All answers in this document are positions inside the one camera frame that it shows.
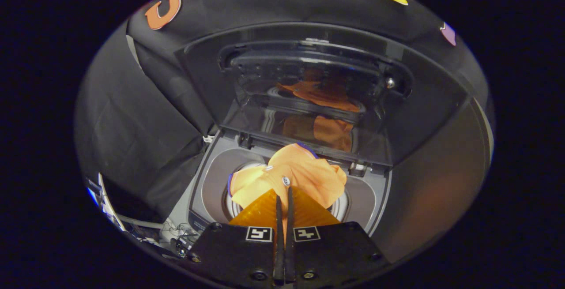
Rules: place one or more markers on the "white and blue object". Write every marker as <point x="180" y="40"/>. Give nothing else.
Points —
<point x="110" y="200"/>

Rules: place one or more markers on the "dark washing machine lid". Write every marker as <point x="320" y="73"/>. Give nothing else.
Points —
<point x="423" y="117"/>

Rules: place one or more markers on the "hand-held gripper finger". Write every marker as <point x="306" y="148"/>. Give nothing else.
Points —
<point x="289" y="245"/>
<point x="279" y="245"/>

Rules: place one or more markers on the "orange polo shirt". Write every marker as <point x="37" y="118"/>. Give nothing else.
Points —
<point x="304" y="170"/>

